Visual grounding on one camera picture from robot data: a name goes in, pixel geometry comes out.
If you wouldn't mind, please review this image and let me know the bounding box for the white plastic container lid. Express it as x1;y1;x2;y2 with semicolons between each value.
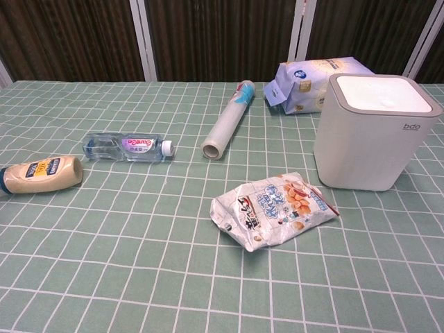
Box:
336;75;434;114

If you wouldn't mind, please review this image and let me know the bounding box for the white plastic trash bin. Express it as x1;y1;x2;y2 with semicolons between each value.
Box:
313;73;444;192

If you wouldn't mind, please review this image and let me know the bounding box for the dark folding screen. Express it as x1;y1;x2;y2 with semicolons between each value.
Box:
0;0;444;88

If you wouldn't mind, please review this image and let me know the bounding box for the blue tissue pack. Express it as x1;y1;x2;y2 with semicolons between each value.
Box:
263;57;377;115

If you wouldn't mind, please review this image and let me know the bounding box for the green checkered tablecloth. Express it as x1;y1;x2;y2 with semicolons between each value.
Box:
0;80;444;333

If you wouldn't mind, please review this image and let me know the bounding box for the cling film roll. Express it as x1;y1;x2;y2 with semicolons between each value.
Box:
202;79;256;161

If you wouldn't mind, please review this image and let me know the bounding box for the cream mayonnaise squeeze bottle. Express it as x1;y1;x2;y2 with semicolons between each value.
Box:
0;155;84;197

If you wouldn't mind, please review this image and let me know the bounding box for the crumpled white snack bag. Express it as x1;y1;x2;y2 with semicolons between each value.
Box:
210;171;339;253

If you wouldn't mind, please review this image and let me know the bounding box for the clear plastic water bottle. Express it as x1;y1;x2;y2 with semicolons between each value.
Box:
82;133;174;162

